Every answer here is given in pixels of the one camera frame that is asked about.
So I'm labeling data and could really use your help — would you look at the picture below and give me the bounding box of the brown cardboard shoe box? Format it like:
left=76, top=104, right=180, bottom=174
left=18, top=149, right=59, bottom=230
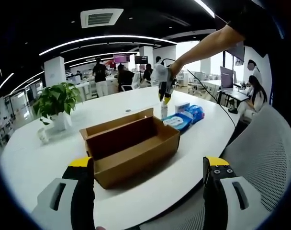
left=79, top=107, right=181, bottom=190

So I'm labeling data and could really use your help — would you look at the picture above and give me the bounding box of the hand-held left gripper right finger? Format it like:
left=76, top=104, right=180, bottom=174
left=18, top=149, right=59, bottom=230
left=202, top=156, right=265, bottom=230

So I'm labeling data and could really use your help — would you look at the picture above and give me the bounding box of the grey mesh office chair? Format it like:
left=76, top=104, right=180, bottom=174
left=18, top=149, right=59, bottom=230
left=138, top=104, right=291, bottom=230

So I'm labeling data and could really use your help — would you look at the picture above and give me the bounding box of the ceiling air conditioner vent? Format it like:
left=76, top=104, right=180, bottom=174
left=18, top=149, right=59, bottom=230
left=80, top=8, right=124, bottom=29

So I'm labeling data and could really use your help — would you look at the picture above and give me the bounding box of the green plant in white pot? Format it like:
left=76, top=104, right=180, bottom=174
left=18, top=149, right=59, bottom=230
left=33, top=82, right=83, bottom=131

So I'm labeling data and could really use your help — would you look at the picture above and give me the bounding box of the blue wet wipes pack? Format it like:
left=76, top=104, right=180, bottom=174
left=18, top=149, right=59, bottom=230
left=162, top=112, right=194, bottom=133

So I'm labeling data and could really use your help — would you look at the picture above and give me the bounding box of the pink display screen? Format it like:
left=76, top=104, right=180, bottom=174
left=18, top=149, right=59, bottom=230
left=113, top=54, right=131, bottom=63

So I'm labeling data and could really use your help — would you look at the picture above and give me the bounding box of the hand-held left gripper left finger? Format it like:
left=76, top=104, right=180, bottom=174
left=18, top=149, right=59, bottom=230
left=30, top=156, right=96, bottom=230

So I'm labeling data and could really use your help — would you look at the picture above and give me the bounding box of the white tube bottle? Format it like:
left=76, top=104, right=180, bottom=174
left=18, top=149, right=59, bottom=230
left=161, top=102, right=169, bottom=120

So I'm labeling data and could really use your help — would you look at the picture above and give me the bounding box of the long ceiling light strip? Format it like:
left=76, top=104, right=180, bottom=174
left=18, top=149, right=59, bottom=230
left=39, top=35, right=178, bottom=56

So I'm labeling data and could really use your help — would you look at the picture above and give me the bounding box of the desk computer monitor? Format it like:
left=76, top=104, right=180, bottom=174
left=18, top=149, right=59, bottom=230
left=219, top=66, right=235, bottom=91

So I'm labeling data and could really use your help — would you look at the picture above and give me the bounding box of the white office chair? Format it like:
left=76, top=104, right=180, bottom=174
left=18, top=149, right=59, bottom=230
left=120, top=71, right=140, bottom=92

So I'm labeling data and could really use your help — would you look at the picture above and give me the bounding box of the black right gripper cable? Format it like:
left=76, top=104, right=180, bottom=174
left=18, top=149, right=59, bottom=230
left=162, top=58, right=237, bottom=127

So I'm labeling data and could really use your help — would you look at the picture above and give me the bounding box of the person's black shirt sleeve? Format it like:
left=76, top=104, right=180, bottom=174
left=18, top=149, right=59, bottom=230
left=214, top=0, right=280, bottom=58

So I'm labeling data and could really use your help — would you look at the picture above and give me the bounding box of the person's right hand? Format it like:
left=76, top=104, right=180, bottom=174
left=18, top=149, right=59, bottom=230
left=168, top=62, right=185, bottom=79

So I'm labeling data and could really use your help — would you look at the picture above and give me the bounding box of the patterned white paper cup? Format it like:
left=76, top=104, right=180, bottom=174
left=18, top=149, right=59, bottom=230
left=37, top=128, right=49, bottom=144

